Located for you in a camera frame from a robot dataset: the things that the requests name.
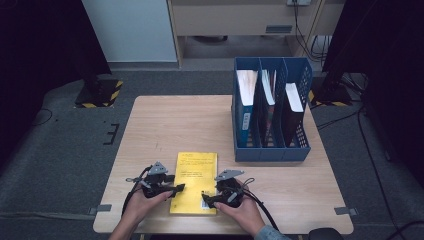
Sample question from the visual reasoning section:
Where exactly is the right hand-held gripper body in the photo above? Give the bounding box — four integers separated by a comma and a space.
214, 169, 245, 209

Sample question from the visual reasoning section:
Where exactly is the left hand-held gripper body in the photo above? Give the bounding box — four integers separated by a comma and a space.
125, 161, 169, 200

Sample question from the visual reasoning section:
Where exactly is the yellow book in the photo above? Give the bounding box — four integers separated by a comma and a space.
169, 152, 219, 215

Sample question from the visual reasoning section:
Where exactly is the blue plastic file rack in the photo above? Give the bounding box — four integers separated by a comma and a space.
231, 56, 314, 163

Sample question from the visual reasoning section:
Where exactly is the black book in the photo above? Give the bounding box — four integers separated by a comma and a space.
281, 82, 305, 148

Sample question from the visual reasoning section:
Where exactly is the bright blue book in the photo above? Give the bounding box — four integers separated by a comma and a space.
235, 69, 259, 148

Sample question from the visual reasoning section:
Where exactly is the teal illustrated book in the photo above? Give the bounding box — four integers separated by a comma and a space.
258, 69, 278, 148

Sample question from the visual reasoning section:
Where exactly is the person's right hand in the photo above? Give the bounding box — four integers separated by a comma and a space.
214, 181, 267, 238

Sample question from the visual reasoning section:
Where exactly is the person's left hand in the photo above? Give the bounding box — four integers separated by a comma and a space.
124, 189, 175, 229

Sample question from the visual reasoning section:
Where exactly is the grey tape strip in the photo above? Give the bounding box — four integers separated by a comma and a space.
334, 206, 359, 216
88, 204, 113, 216

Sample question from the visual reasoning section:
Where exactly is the black stool seat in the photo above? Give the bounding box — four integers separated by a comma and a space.
308, 227, 344, 240

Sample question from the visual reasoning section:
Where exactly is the striped black stand base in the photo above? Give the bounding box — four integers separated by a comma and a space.
73, 78, 124, 109
308, 83, 353, 108

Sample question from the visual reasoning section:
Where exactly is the white panel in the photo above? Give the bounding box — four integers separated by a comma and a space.
82, 0, 178, 63

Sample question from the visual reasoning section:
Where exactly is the beige cabinet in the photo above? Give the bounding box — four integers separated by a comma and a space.
166, 0, 346, 69

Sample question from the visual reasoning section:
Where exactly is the black curtain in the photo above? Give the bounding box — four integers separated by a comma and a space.
321, 0, 424, 188
0, 0, 113, 168

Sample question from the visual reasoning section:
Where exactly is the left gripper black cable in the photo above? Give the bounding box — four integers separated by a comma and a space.
121, 165, 153, 216

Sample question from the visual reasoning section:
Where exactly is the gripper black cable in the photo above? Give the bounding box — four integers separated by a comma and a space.
241, 177, 280, 232
121, 165, 153, 216

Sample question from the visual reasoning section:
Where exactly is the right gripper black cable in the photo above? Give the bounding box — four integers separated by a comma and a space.
241, 177, 280, 232

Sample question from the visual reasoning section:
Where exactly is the black floor cable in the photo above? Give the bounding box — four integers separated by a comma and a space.
386, 219, 424, 240
357, 106, 399, 240
316, 108, 364, 131
33, 108, 53, 127

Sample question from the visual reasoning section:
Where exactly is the hanging black cable bundle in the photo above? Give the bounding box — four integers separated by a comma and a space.
293, 3, 333, 64

